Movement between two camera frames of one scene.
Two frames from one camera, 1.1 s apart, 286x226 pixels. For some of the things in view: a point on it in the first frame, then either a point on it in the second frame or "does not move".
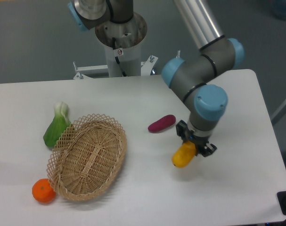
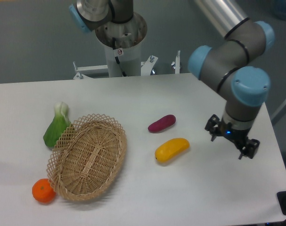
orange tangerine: [43, 191] does not move
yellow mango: [183, 154] → [171, 149]
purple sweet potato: [161, 124] does not move
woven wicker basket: [86, 157] does not move
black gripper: [199, 141] → [248, 147]
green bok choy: [58, 125] does not move
